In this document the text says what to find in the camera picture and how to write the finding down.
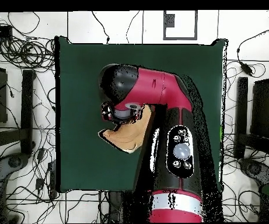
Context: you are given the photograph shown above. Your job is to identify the tan terry towel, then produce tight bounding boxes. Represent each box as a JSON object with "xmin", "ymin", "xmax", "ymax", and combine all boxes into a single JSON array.
[{"xmin": 98, "ymin": 104, "xmax": 156, "ymax": 154}]

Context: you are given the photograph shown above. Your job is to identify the dark green table cloth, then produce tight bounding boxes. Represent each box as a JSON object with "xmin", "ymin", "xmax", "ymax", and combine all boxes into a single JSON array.
[{"xmin": 54, "ymin": 36, "xmax": 228, "ymax": 193}]

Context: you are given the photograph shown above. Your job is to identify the black power strip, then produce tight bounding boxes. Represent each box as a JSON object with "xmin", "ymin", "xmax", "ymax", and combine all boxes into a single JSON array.
[{"xmin": 47, "ymin": 160, "xmax": 57, "ymax": 199}]

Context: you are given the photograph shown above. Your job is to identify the black power adapter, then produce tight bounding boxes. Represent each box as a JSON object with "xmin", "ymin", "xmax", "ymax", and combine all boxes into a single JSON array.
[{"xmin": 240, "ymin": 61, "xmax": 254, "ymax": 76}]

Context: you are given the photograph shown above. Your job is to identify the black cable with plug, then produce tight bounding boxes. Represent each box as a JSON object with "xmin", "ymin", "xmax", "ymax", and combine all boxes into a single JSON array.
[{"xmin": 91, "ymin": 10, "xmax": 111, "ymax": 44}]

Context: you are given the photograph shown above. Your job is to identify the coiled black cables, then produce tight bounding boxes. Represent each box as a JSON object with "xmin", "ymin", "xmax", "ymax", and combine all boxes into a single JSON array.
[{"xmin": 0, "ymin": 37, "xmax": 55, "ymax": 71}]

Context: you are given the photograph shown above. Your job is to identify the grey rectangular floor frame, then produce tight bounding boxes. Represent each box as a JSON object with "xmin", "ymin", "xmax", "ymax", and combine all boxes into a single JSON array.
[{"xmin": 163, "ymin": 10, "xmax": 198, "ymax": 41}]

